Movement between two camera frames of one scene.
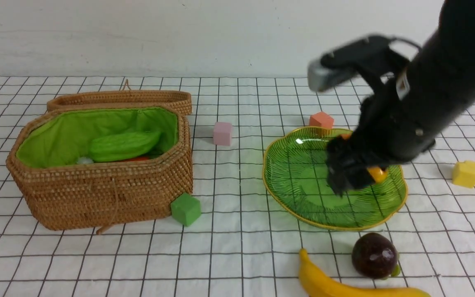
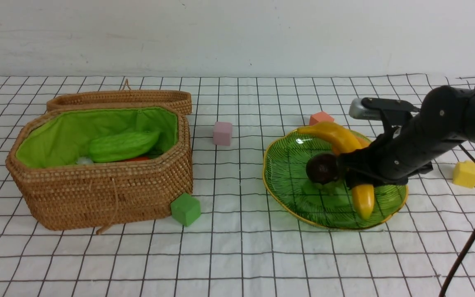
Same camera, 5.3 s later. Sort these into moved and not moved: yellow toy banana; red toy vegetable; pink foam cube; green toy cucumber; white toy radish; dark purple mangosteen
Moved: dark purple mangosteen; yellow toy banana
Not moved: green toy cucumber; pink foam cube; red toy vegetable; white toy radish
